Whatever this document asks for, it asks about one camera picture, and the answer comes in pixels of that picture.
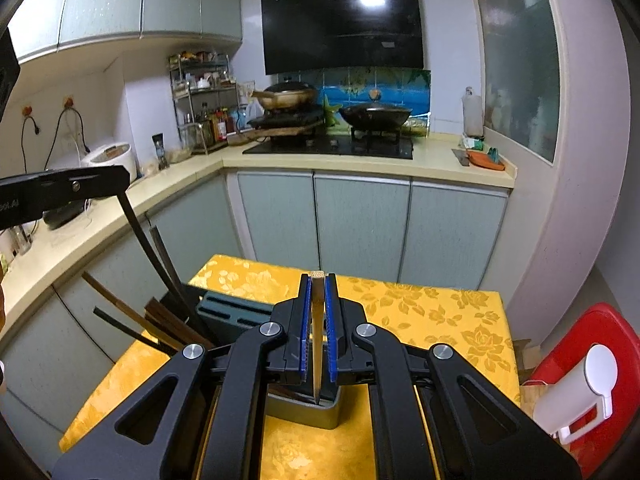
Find light bamboo chopstick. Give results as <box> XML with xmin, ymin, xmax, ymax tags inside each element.
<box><xmin>309</xmin><ymin>270</ymin><xmax>327</xmax><ymax>406</ymax></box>

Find metal spice rack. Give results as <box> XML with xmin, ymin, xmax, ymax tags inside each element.
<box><xmin>167</xmin><ymin>50</ymin><xmax>241</xmax><ymax>156</ymax></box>

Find black power cord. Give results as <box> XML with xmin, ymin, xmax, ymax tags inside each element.
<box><xmin>20</xmin><ymin>105</ymin><xmax>42</xmax><ymax>176</ymax></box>
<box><xmin>45</xmin><ymin>95</ymin><xmax>91</xmax><ymax>171</ymax></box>

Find orange tray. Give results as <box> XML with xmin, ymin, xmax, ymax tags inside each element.
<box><xmin>465</xmin><ymin>146</ymin><xmax>507</xmax><ymax>171</ymax></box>

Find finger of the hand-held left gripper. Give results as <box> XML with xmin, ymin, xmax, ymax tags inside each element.
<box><xmin>0</xmin><ymin>164</ymin><xmax>130</xmax><ymax>206</ymax></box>

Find glass utensil jar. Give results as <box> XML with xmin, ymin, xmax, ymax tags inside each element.
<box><xmin>7</xmin><ymin>222</ymin><xmax>35</xmax><ymax>258</ymax></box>

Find black glass gas hob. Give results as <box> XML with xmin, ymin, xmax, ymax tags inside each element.
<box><xmin>242</xmin><ymin>135</ymin><xmax>415</xmax><ymax>161</ymax></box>

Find bunch of wooden chopsticks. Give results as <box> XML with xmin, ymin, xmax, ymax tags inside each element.
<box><xmin>80</xmin><ymin>225</ymin><xmax>216</xmax><ymax>356</ymax></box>

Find red plastic chair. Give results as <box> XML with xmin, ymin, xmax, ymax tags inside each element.
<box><xmin>520</xmin><ymin>302</ymin><xmax>640</xmax><ymax>476</ymax></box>

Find white plastic jug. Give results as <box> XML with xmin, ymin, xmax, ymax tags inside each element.
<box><xmin>461</xmin><ymin>86</ymin><xmax>485</xmax><ymax>138</ymax></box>

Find black wok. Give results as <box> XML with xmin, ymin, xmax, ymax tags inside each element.
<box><xmin>339</xmin><ymin>90</ymin><xmax>413</xmax><ymax>130</ymax></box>

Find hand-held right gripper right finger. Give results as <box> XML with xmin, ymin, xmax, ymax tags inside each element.
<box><xmin>324</xmin><ymin>272</ymin><xmax>583</xmax><ymax>480</ymax></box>

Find yellow floral tablecloth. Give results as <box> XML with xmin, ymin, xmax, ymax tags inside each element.
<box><xmin>59</xmin><ymin>254</ymin><xmax>521</xmax><ymax>480</ymax></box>

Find dark brown chopstick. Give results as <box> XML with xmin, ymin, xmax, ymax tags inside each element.
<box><xmin>119</xmin><ymin>192</ymin><xmax>193</xmax><ymax>323</ymax></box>

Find blue sea print panel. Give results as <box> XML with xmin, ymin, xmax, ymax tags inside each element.
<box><xmin>315</xmin><ymin>67</ymin><xmax>432</xmax><ymax>138</ymax></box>

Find white rice cooker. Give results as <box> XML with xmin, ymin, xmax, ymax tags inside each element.
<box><xmin>80</xmin><ymin>142</ymin><xmax>138</xmax><ymax>184</ymax></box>

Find dark green utensil holder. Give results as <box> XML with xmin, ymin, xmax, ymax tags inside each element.
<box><xmin>187</xmin><ymin>282</ymin><xmax>346</xmax><ymax>431</ymax></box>

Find black pepper grinder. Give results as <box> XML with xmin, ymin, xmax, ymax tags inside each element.
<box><xmin>151</xmin><ymin>132</ymin><xmax>168</xmax><ymax>171</ymax></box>

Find black griddle pan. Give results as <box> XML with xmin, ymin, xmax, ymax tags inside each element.
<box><xmin>246</xmin><ymin>107</ymin><xmax>326</xmax><ymax>131</ymax></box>

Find black sandwich maker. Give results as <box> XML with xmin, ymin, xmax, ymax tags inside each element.
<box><xmin>42</xmin><ymin>200</ymin><xmax>93</xmax><ymax>231</ymax></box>

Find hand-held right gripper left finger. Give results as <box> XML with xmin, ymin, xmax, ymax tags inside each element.
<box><xmin>52</xmin><ymin>272</ymin><xmax>315</xmax><ymax>480</ymax></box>

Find black glass range hood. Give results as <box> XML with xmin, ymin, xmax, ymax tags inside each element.
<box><xmin>260</xmin><ymin>0</ymin><xmax>425</xmax><ymax>76</ymax></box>

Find pale green wall cabinets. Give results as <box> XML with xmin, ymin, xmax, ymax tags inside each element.
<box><xmin>7</xmin><ymin>0</ymin><xmax>243</xmax><ymax>63</ymax></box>

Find pale green base cabinets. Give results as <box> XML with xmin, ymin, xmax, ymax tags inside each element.
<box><xmin>0</xmin><ymin>167</ymin><xmax>516</xmax><ymax>441</ymax></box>

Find white electric kettle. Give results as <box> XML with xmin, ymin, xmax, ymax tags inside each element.
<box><xmin>532</xmin><ymin>344</ymin><xmax>613</xmax><ymax>446</ymax></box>

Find frosted glass window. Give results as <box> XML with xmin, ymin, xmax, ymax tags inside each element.
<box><xmin>467</xmin><ymin>0</ymin><xmax>561</xmax><ymax>163</ymax></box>

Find brass wok with lid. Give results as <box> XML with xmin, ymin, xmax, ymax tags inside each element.
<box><xmin>250</xmin><ymin>80</ymin><xmax>320</xmax><ymax>111</ymax></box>

